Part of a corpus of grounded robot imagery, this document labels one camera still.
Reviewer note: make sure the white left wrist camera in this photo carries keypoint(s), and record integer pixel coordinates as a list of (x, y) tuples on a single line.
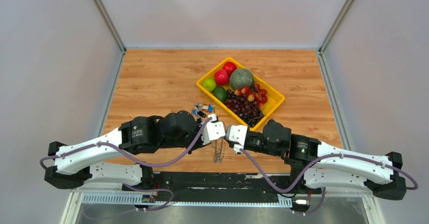
[(213, 130)]

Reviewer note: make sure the green netted melon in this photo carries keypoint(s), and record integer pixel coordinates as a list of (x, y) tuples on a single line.
[(241, 77)]

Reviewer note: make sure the light green apple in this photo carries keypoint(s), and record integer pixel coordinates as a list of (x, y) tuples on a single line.
[(209, 84)]

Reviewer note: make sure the yellow plastic tray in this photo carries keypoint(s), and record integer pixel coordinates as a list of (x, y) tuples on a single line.
[(275, 98)]

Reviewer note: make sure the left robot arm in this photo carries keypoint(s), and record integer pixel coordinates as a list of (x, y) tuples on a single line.
[(71, 166)]

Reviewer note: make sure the red apple near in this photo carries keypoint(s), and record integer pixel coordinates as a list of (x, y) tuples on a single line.
[(221, 77)]

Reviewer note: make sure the red apple far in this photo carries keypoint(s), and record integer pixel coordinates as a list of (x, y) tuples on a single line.
[(229, 67)]

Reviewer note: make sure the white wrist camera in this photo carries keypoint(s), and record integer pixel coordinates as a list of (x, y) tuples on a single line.
[(213, 130), (236, 136)]

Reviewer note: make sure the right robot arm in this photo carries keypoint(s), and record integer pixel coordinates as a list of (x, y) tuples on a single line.
[(316, 164)]

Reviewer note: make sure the dark green lime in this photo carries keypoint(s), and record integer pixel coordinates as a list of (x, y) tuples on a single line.
[(220, 93)]

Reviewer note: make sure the purple grape bunch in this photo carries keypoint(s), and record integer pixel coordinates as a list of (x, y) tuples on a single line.
[(249, 114)]

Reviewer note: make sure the red apple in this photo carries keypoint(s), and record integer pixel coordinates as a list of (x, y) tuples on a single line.
[(221, 77), (229, 67)]

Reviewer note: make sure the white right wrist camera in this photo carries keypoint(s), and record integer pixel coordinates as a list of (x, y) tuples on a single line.
[(236, 136)]

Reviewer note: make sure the pile of tagged keys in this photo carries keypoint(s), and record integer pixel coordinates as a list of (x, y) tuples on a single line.
[(203, 110)]

